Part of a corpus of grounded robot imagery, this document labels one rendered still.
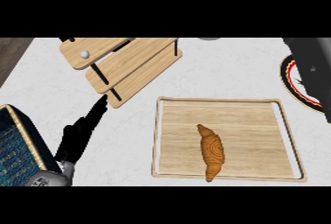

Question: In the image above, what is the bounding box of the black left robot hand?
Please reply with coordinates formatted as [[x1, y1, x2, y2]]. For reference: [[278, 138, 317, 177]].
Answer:
[[53, 94, 109, 165]]

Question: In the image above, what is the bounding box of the wooden tiered shelf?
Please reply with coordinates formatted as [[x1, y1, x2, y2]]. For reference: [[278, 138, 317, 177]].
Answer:
[[57, 38, 183, 109]]

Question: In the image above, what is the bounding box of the orange squash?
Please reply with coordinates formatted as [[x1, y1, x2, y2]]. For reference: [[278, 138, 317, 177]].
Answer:
[[195, 123, 226, 184]]

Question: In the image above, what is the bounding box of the pale wooden tray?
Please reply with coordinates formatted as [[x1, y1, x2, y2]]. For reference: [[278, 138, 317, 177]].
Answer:
[[149, 96, 309, 184]]

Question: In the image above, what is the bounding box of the blue patterned box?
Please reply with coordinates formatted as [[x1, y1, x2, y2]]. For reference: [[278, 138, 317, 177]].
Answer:
[[0, 103, 62, 187]]

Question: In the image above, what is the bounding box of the black red-rimmed round plate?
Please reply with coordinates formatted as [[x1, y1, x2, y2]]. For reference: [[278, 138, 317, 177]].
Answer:
[[279, 53, 326, 115]]

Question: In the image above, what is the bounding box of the dark grey appliance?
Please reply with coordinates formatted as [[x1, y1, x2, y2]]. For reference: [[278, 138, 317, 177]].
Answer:
[[282, 38, 331, 124]]

